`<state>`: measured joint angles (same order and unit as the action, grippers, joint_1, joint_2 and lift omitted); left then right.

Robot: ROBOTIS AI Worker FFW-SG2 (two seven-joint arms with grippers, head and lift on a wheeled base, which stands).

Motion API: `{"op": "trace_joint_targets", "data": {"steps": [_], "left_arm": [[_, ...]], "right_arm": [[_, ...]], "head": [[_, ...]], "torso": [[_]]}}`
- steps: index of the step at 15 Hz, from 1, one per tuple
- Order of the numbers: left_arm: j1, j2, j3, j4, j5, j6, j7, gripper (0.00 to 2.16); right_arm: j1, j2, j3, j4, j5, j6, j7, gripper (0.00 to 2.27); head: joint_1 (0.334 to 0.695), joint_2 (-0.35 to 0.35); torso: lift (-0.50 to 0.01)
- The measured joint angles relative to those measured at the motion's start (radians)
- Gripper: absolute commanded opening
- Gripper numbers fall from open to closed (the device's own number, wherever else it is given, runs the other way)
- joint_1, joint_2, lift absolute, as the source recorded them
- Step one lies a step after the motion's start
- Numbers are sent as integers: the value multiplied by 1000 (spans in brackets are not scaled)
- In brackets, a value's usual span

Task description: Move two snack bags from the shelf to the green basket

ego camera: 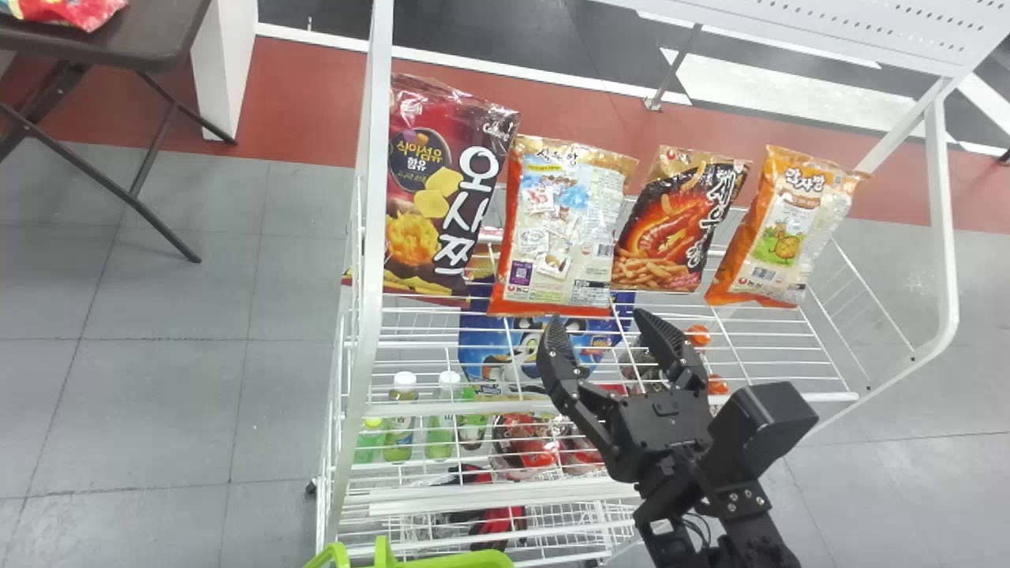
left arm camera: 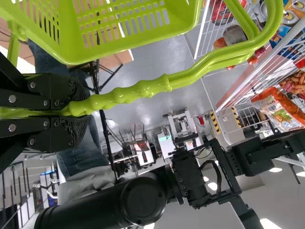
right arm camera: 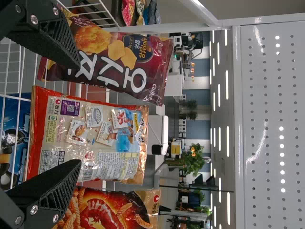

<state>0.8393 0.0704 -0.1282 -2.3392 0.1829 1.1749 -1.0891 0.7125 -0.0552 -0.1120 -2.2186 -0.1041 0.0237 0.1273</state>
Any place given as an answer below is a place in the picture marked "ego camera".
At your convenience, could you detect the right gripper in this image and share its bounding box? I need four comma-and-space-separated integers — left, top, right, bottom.
536, 307, 720, 484

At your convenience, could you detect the blue cereal bag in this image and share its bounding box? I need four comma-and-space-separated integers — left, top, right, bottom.
458, 275, 637, 397

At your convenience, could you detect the orange and white snack packet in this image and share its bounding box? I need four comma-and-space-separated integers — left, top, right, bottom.
487, 134, 639, 319

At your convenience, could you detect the green bottle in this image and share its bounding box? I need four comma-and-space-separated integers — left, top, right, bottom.
460, 385, 491, 452
384, 370, 420, 464
425, 370, 463, 463
353, 417, 387, 465

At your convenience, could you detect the purple snack packet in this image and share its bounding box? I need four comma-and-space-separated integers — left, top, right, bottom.
383, 73, 522, 300

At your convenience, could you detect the green basket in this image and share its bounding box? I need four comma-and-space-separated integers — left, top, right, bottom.
302, 536, 515, 568

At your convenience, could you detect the dark side table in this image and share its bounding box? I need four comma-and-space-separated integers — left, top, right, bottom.
0, 0, 238, 264

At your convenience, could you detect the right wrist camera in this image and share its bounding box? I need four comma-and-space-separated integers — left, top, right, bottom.
705, 381, 820, 506

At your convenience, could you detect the white wire rack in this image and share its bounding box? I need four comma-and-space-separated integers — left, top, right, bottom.
310, 0, 1010, 568

